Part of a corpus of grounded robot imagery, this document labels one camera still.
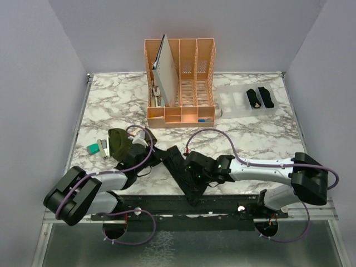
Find white grey binder folder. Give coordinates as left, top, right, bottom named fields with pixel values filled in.
left=152, top=34, right=179, bottom=106

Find clear plastic compartment tray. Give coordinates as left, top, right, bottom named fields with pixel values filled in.
left=215, top=83, right=279, bottom=119

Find black rolled sock left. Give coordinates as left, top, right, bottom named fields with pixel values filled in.
left=246, top=88, right=261, bottom=109

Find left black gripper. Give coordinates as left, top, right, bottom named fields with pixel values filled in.
left=135, top=141, right=169, bottom=174

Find peach plastic file organizer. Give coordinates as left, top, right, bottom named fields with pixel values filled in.
left=144, top=38, right=216, bottom=128

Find olive green underwear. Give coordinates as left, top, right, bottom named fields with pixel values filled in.
left=108, top=128, right=132, bottom=162

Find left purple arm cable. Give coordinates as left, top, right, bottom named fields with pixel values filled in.
left=55, top=125, right=157, bottom=245

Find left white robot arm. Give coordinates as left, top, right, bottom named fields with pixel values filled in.
left=43, top=145, right=168, bottom=226

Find black patterned boxer underwear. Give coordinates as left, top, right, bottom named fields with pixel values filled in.
left=161, top=146, right=207, bottom=206

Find black rolled sock right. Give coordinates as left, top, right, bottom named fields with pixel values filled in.
left=258, top=87, right=275, bottom=108

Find black rolled sock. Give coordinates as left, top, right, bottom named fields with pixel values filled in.
left=258, top=87, right=275, bottom=108
left=246, top=88, right=261, bottom=109

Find teal green eraser block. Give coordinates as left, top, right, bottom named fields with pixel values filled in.
left=87, top=143, right=100, bottom=155

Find stationery items in organizer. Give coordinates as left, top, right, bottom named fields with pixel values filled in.
left=151, top=86, right=164, bottom=107

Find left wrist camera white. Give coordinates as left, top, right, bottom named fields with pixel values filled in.
left=132, top=131, right=148, bottom=147

